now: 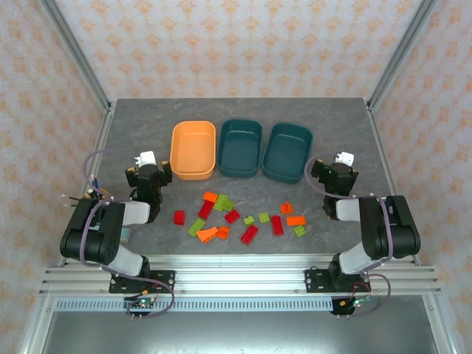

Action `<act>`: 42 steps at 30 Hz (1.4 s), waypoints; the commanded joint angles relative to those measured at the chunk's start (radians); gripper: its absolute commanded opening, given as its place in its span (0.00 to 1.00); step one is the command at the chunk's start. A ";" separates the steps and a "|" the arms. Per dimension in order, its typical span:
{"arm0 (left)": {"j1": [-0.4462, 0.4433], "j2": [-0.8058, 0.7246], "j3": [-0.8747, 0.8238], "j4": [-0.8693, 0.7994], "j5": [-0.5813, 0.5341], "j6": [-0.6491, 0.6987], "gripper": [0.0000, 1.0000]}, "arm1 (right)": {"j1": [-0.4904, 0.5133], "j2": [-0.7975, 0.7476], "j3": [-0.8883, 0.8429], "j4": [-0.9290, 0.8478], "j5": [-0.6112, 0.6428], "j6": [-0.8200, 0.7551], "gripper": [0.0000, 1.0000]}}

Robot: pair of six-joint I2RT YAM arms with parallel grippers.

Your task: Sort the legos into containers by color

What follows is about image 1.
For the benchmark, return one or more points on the red square lego brick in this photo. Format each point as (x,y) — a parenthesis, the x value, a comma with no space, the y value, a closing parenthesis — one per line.
(179,217)
(232,216)

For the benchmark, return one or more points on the orange square lego brick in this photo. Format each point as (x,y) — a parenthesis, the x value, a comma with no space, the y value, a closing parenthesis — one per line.
(287,208)
(223,231)

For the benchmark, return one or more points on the red long lego brick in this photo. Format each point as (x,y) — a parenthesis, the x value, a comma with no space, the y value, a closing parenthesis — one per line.
(249,234)
(205,209)
(277,225)

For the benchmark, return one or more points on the orange long lego brick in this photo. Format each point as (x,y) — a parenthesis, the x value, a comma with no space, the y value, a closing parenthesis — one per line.
(210,196)
(296,220)

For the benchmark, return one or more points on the green long lego brick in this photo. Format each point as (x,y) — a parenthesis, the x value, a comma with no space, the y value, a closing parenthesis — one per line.
(220,202)
(196,226)

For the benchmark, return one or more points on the green square lego brick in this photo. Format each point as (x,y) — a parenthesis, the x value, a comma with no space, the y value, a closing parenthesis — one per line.
(249,220)
(299,231)
(230,204)
(264,217)

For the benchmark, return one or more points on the left black-white robot arm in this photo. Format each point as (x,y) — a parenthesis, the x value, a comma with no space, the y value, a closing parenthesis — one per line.
(92,239)

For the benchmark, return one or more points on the right black-white robot arm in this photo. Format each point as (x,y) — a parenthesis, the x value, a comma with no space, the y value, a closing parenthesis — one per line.
(398,228)

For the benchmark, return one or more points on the dark teal plastic container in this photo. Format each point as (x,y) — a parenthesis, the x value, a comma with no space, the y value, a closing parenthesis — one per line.
(287,153)
(239,147)

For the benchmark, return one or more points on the orange plastic container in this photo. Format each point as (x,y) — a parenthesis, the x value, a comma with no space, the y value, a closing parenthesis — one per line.
(193,151)

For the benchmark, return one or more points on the blue pen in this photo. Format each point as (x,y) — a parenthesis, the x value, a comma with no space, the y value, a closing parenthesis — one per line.
(96,183)

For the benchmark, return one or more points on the black white-tipped pencil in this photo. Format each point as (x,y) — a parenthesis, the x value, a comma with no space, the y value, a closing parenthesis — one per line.
(70,197)
(70,205)

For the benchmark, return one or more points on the orange sloped lego brick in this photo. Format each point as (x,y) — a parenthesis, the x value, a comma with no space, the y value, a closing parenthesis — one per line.
(207,235)

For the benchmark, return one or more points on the small circuit board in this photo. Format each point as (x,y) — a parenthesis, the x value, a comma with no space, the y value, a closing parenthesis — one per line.
(355,303)
(142,303)

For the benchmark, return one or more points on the aluminium base beam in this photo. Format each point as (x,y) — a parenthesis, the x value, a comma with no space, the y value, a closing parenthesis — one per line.
(239,276)

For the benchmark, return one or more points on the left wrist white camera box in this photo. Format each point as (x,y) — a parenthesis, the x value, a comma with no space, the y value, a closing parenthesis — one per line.
(147,158)

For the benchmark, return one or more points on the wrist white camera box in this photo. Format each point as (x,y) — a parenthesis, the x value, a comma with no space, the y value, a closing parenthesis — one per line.
(344,158)
(147,158)

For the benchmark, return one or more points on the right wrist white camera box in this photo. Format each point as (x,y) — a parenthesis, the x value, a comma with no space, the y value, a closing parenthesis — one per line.
(344,158)

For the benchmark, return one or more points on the aluminium table side rail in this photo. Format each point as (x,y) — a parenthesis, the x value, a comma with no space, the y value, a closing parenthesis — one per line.
(381,147)
(99,147)

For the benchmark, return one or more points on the aluminium frame post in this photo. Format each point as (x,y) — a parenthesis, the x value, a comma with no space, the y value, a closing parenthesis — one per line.
(75,51)
(400,51)

